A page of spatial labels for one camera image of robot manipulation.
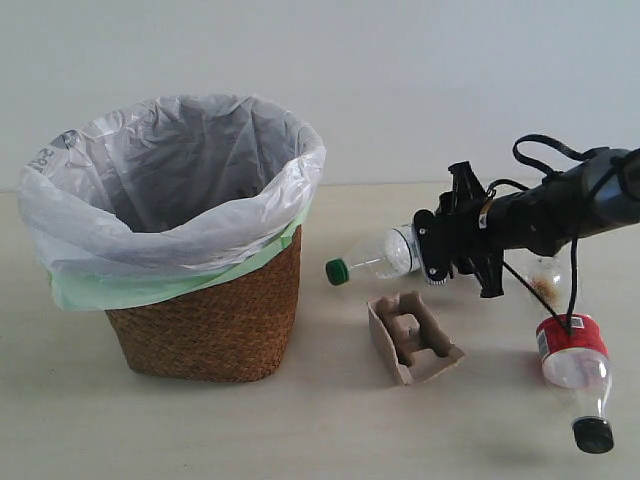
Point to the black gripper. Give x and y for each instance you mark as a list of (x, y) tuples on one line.
[(449, 239)]

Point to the brown woven wicker basket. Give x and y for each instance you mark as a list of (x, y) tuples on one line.
[(234, 332)]

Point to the brown cardboard pulp tray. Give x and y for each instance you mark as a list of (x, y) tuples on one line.
[(409, 340)]

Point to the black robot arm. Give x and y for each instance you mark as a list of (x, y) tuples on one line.
[(599, 195)]

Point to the green label plastic bottle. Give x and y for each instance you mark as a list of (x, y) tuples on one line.
[(387, 254)]

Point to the red label plastic bottle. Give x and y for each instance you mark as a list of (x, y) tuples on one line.
[(573, 357)]

